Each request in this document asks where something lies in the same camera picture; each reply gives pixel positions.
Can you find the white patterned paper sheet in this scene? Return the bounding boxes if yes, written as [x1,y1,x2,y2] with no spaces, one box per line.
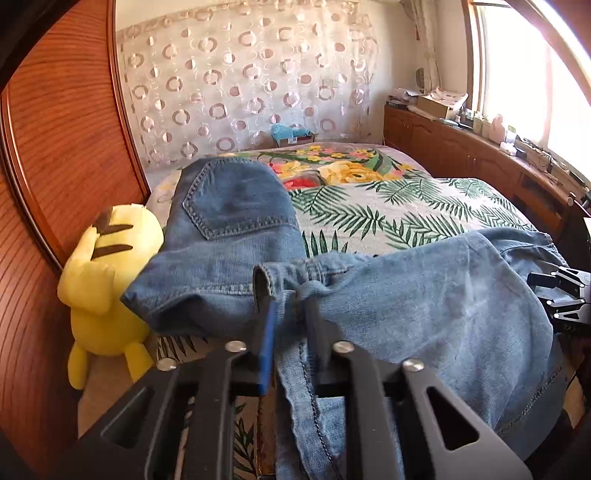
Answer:
[427,88,469,104]

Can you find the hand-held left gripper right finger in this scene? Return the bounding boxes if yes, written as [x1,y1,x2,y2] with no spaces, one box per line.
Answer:
[305,295,534,480]

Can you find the tied beige window curtain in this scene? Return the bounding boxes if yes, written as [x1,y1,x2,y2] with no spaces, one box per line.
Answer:
[399,0,439,90]

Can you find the blue cloth on box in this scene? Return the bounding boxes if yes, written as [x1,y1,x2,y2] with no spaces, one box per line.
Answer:
[270,123,308,141]

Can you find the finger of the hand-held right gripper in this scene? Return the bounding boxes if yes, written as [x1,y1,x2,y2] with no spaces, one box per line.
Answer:
[538,296,591,324]
[527,266,583,298]

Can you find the small cardboard box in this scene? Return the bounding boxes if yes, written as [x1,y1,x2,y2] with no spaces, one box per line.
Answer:
[272,131,318,147]

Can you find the wooden framed window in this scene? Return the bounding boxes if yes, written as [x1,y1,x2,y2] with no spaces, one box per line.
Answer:
[464,0,591,185]

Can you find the wooden slatted wardrobe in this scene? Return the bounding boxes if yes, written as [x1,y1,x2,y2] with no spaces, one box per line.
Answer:
[0,0,151,462]

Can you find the floral leaf print bedsheet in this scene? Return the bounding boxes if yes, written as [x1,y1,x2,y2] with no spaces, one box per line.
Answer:
[78,142,539,480]

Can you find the sheer circle-patterned curtain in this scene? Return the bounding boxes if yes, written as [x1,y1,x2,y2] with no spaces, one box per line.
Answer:
[115,0,377,169]

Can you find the yellow plush toy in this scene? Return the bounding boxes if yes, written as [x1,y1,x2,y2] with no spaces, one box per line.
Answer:
[58,203,164,391]

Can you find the blue denim jeans pants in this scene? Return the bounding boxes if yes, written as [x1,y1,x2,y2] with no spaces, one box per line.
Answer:
[121,157,566,480]

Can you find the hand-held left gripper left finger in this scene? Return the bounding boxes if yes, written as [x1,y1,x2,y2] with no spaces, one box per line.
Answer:
[60,300,280,480]

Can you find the long wooden cabinet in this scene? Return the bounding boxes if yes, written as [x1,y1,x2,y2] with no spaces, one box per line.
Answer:
[383,104,591,241]

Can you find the brown cardboard box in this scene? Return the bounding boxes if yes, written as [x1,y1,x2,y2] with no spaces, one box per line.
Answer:
[418,95,455,120]

